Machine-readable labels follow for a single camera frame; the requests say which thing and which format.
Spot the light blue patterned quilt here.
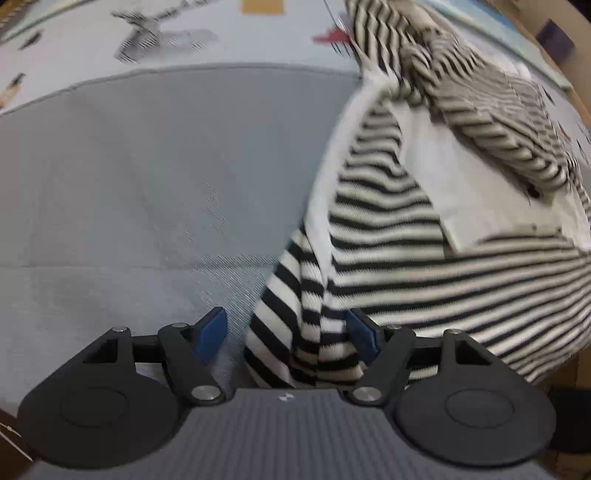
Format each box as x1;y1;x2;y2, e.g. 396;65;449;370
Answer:
424;0;573;90

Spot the dark purple box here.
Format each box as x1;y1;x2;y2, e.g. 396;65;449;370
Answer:
536;20;575;65

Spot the black white striped sweater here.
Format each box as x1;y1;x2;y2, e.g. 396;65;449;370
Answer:
243;1;590;388

